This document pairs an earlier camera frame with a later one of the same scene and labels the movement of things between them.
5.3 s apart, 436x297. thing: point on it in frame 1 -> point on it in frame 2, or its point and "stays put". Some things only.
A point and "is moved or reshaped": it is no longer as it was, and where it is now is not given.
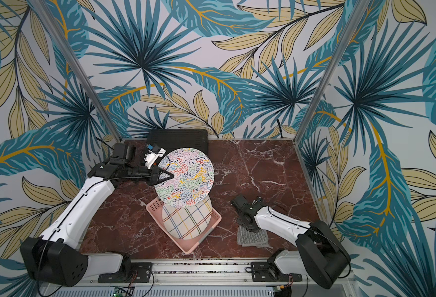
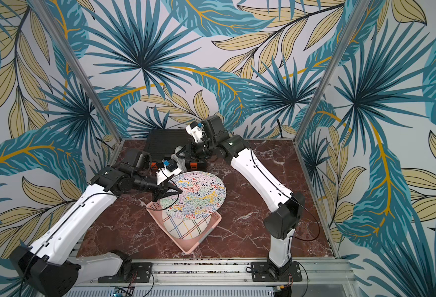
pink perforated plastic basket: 155,208 stays put
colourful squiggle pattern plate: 193,177 is moved or reshaped
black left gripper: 154,174 -> 166,184
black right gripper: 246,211 -> 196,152
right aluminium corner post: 360,10 stays put
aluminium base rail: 196,279 stays put
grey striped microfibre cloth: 248,238 -> 179,160
